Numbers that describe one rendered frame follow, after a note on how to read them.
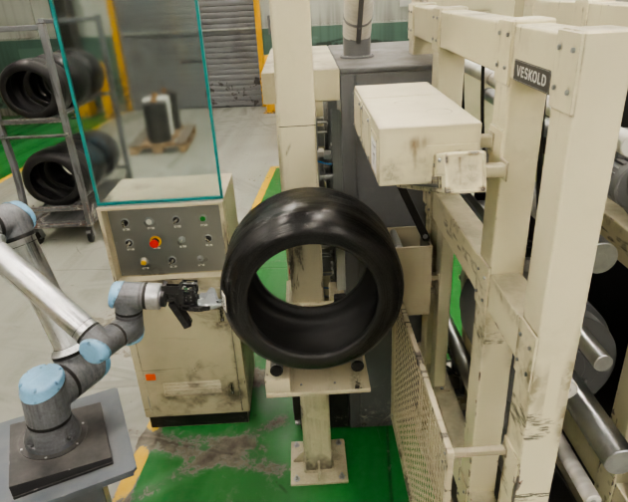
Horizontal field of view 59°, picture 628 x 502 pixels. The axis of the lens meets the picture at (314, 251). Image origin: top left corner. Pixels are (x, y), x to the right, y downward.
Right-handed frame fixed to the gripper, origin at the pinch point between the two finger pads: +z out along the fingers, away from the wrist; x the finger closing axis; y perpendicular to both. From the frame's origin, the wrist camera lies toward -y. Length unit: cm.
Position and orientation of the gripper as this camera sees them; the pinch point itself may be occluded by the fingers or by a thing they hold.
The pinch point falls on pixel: (221, 304)
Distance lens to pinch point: 191.1
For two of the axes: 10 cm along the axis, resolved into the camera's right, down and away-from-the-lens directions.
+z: 10.0, 0.5, 0.6
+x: -0.3, -4.4, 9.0
